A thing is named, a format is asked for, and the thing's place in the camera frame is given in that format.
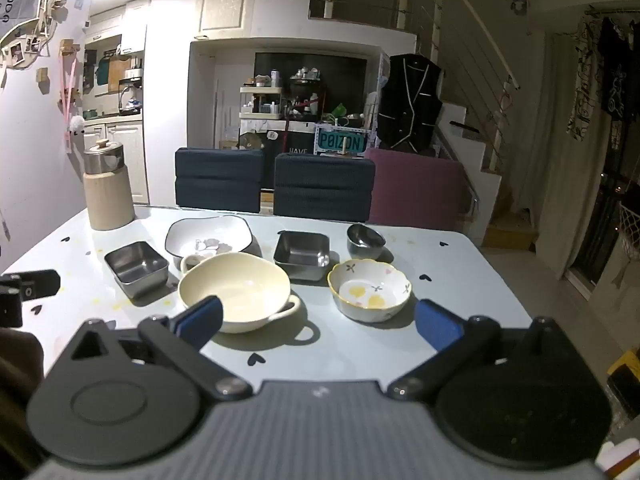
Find black hanging garment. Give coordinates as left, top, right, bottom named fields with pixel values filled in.
left=597, top=16, right=640, bottom=122

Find dark blue chair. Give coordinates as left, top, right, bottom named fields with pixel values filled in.
left=274, top=153, right=376, bottom=222
left=175, top=147, right=265, bottom=214

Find person's left forearm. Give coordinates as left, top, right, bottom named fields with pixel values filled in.
left=0, top=329, right=47, bottom=461

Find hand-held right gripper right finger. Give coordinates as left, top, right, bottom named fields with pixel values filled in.
left=387, top=299, right=593, bottom=403

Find white staircase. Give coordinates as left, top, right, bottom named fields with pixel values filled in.
left=434, top=100, right=503, bottom=213

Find white shelf cart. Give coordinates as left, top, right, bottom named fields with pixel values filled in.
left=239, top=85, right=287, bottom=122

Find teal sign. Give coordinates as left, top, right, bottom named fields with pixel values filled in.
left=314, top=126, right=369, bottom=157

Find white kitchen cabinets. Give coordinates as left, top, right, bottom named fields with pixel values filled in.
left=81, top=0, right=152, bottom=207

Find cream bowl with handles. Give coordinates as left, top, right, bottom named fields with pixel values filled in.
left=178, top=251, right=302, bottom=334

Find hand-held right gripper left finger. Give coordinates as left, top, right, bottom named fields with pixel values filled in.
left=70, top=295, right=253, bottom=403

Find patterned hanging garment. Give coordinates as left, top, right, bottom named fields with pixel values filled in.
left=566, top=14, right=602, bottom=142

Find yellow box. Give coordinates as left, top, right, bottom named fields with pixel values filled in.
left=606, top=349, right=640, bottom=392

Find pink ribbon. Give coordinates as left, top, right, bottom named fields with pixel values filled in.
left=58, top=52, right=82, bottom=152

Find black vest with white trim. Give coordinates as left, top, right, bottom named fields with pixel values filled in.
left=376, top=53, right=444, bottom=151

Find stair railing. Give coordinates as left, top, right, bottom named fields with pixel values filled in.
left=309, top=0, right=521, bottom=171

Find wooden wall decoration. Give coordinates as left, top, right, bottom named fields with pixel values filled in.
left=0, top=0, right=68, bottom=77

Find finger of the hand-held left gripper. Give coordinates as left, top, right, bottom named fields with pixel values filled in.
left=0, top=270, right=61, bottom=304

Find floral bowl with yellow rim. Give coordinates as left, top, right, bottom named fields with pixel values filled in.
left=327, top=258, right=412, bottom=323

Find mauve chair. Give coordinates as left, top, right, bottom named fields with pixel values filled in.
left=364, top=148, right=474, bottom=233

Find round steel bowl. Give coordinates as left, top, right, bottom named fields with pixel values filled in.
left=346, top=223, right=386, bottom=261

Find square steel container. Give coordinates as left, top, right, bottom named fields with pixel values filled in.
left=273, top=230, right=331, bottom=282
left=104, top=241, right=169, bottom=301

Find white net basket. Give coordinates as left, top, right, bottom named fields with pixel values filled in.
left=616, top=199, right=640, bottom=286

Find beige curtain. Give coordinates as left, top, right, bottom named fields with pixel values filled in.
left=515, top=34, right=601, bottom=273

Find brown cardboard box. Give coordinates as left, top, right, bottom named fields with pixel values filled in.
left=481, top=221, right=539, bottom=252

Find white plate with black rim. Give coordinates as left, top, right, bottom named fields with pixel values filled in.
left=165, top=215, right=254, bottom=261

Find wood and steel canister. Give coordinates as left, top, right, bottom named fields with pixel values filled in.
left=82, top=138, right=136, bottom=231

